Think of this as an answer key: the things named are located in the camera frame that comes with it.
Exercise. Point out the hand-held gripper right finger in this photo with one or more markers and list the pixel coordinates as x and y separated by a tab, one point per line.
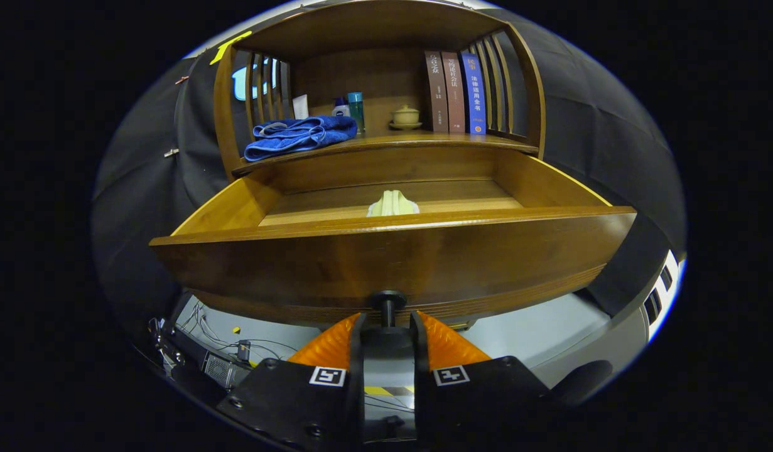
422	408

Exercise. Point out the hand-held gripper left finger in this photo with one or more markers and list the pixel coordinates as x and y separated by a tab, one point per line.
358	408

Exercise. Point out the wooden drawer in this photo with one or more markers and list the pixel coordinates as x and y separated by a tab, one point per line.
392	263

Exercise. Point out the wooden countertop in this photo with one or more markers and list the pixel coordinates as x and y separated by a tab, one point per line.
424	139

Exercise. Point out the wooden cabinet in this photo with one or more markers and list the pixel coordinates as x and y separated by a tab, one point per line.
373	25

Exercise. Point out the black box with grille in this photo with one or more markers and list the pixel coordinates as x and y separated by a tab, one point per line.
218	370

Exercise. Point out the blue towel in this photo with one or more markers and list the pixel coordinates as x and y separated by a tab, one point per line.
298	135

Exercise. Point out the beige lidded teacup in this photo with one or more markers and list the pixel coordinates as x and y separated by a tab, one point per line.
405	116

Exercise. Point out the teal bottle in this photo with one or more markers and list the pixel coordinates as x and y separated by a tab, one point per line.
356	110

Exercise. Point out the white bottle with blue cap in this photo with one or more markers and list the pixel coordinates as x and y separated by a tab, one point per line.
341	110

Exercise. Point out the white tube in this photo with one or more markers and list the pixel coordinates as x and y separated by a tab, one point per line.
300	107

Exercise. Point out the dark brown book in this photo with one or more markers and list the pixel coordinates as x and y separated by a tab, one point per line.
435	94

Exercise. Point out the black backdrop cloth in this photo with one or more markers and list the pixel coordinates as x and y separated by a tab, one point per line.
612	157

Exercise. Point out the reddish brown book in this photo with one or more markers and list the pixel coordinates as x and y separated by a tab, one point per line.
453	94

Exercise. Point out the blue book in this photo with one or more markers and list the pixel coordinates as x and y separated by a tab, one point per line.
474	94

